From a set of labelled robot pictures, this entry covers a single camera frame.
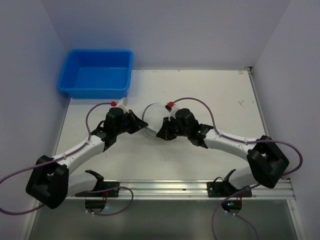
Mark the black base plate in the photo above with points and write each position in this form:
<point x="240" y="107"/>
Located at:
<point x="220" y="188"/>
<point x="105" y="185"/>

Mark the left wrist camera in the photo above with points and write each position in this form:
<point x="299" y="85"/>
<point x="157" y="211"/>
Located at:
<point x="122" y="104"/>

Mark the blue plastic bin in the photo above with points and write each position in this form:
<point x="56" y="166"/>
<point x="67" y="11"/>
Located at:
<point x="96" y="73"/>

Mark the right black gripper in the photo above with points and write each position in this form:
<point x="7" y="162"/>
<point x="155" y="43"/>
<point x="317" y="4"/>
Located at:
<point x="171" y="127"/>

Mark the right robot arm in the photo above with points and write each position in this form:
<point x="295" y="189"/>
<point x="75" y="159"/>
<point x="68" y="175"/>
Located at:
<point x="266" y="162"/>

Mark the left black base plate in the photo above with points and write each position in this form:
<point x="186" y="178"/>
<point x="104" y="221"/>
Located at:
<point x="105" y="185"/>

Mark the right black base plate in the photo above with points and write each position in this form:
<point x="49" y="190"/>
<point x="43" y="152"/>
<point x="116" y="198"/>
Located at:
<point x="220" y="188"/>

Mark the white mesh laundry bag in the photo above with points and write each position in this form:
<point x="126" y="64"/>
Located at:
<point x="154" y="114"/>

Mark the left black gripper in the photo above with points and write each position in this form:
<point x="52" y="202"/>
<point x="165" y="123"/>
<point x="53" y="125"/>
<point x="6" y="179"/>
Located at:
<point x="130" y="120"/>

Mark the aluminium mounting rail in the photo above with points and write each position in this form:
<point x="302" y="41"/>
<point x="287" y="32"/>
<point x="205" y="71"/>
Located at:
<point x="176" y="189"/>

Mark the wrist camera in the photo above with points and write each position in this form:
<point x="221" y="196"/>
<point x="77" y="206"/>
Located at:
<point x="172" y="109"/>
<point x="122" y="104"/>

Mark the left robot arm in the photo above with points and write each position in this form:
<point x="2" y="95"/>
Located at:
<point x="51" y="180"/>

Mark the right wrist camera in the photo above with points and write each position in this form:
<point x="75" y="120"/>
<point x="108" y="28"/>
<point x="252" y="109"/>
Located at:
<point x="172" y="109"/>

